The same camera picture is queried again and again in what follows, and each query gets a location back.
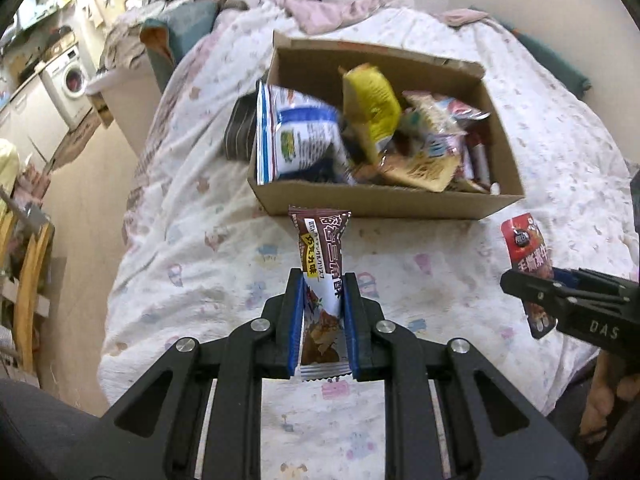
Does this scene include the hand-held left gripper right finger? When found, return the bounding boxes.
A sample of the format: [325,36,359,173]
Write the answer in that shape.
[341,271,588,480]

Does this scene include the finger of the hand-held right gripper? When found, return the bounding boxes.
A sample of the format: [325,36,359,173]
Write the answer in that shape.
[552,266,640,297]
[500,269,632,320]

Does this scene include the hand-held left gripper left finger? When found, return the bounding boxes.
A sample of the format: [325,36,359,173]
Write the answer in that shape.
[55,267,306,480]

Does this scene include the red black snack packet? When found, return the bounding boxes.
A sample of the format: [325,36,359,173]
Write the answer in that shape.
[500,212,558,341]

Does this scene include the brown chocolate snack packet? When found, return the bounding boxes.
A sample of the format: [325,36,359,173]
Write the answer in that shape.
[287,205,353,383]

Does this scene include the beige snack bar packet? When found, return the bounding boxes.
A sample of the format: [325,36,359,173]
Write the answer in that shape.
[380,152,463,193]

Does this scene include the blue white snack packet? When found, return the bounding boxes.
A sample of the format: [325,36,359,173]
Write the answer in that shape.
[255,80,356,186]

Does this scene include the white printed snack packet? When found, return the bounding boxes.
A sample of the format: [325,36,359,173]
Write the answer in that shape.
[402,90,493,136]

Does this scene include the yellow snack packet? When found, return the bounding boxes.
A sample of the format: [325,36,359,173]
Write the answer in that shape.
[340,62,403,166]

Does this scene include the person's right hand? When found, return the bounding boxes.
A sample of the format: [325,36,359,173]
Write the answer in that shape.
[580,350,638,443]

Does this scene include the dark striped cloth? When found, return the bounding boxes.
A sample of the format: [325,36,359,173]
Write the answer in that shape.
[222,92,261,161]

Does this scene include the teal cloth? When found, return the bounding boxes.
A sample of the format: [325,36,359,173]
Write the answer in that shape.
[470,7,593,101]

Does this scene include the yellow wooden chair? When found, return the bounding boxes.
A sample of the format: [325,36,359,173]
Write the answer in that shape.
[0,205,56,376]

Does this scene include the white storage cabinet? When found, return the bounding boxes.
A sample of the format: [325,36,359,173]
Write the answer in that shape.
[85,55,168,158]

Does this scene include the brown floor mat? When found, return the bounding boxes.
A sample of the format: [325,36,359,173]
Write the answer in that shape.
[50,112,103,171]

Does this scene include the grey metal stand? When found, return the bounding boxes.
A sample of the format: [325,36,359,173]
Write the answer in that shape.
[0,187,51,228]

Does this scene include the pink blanket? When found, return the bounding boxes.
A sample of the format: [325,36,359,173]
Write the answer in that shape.
[220,0,396,36]

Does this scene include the teal orange bag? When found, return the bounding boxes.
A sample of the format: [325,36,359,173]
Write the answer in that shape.
[140,0,218,91]

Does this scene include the white washing machine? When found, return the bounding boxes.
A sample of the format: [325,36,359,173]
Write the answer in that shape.
[40,45,93,131]

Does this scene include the pile of clothes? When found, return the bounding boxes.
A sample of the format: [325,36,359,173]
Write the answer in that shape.
[102,0,251,71]

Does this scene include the pale yellow jacket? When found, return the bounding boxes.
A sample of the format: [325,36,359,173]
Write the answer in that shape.
[0,137,21,186]

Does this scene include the white kitchen counter cabinets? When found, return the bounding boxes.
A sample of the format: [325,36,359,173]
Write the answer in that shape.
[0,75,71,161]

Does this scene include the small brown cardboard box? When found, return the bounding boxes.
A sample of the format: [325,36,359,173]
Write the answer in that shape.
[47,30,78,56]

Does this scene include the hanging white towel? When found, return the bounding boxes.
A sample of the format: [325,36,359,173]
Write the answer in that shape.
[90,0,121,28]

